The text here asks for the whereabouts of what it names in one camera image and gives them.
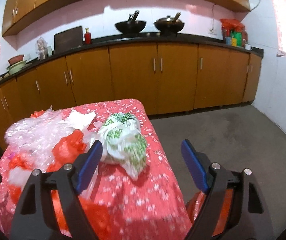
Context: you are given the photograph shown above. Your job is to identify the bubble wrap sheet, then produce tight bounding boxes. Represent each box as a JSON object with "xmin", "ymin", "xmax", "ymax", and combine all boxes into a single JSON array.
[{"xmin": 5, "ymin": 108, "xmax": 87, "ymax": 171}]

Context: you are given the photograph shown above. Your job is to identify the green printed white plastic bag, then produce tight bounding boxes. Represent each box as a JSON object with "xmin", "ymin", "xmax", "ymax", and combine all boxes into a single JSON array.
[{"xmin": 96, "ymin": 112, "xmax": 147, "ymax": 181}]

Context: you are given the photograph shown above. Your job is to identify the red trash bucket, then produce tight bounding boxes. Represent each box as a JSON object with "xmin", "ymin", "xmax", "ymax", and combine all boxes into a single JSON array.
[{"xmin": 185, "ymin": 189, "xmax": 234, "ymax": 238}]

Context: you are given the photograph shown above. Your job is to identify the red floral tablecloth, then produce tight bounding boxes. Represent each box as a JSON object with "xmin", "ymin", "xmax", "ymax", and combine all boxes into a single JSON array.
[{"xmin": 0, "ymin": 99, "xmax": 191, "ymax": 239}]

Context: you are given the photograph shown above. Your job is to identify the white crumpled paper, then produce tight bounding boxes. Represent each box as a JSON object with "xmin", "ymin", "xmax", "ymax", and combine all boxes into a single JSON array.
[{"xmin": 63, "ymin": 109, "xmax": 96, "ymax": 131}]

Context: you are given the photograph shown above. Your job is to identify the stacked bowls on counter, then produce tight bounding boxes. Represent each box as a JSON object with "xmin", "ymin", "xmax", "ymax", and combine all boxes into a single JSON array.
[{"xmin": 7, "ymin": 55, "xmax": 26, "ymax": 75}]

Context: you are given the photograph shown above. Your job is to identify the lower wooden cabinets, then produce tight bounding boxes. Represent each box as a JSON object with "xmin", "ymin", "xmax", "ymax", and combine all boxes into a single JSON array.
[{"xmin": 0, "ymin": 43, "xmax": 262, "ymax": 150}]

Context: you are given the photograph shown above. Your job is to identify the clear jar with bag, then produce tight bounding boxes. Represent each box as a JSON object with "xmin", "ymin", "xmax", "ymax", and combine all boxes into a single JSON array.
[{"xmin": 36, "ymin": 37, "xmax": 53, "ymax": 60}]

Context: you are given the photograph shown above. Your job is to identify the white cup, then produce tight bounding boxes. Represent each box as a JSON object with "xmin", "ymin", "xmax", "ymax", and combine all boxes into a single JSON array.
[{"xmin": 244, "ymin": 43, "xmax": 252, "ymax": 50}]

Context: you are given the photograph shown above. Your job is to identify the green container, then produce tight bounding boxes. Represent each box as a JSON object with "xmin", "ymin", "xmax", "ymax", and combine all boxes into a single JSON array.
[{"xmin": 231, "ymin": 31, "xmax": 242, "ymax": 47}]

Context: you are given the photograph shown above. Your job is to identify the dark cutting board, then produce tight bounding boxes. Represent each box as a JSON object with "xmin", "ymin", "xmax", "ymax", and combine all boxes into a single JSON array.
[{"xmin": 54, "ymin": 26, "xmax": 83, "ymax": 54}]

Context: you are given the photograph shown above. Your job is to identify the red bottle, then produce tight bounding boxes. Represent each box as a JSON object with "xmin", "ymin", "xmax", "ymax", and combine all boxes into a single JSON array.
[{"xmin": 84, "ymin": 28, "xmax": 91, "ymax": 44}]

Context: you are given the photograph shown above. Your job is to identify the black countertop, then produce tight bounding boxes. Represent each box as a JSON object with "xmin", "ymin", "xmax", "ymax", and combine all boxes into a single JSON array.
[{"xmin": 0, "ymin": 32, "xmax": 264, "ymax": 85}]

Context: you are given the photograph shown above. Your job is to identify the red bag over containers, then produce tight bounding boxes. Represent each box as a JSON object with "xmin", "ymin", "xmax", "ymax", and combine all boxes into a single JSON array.
[{"xmin": 220, "ymin": 18, "xmax": 245, "ymax": 46}]

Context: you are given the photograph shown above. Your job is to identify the right black wok with lid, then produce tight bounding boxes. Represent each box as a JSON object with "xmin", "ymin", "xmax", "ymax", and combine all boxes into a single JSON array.
[{"xmin": 154, "ymin": 12, "xmax": 185, "ymax": 34}]

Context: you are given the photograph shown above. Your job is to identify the left black wok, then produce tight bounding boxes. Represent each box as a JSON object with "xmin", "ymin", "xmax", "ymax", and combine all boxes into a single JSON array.
[{"xmin": 114, "ymin": 10, "xmax": 147, "ymax": 34}]

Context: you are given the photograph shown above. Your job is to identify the white wall socket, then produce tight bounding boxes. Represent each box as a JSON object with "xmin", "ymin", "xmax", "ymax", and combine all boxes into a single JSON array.
[{"xmin": 208, "ymin": 28, "xmax": 217, "ymax": 35}]

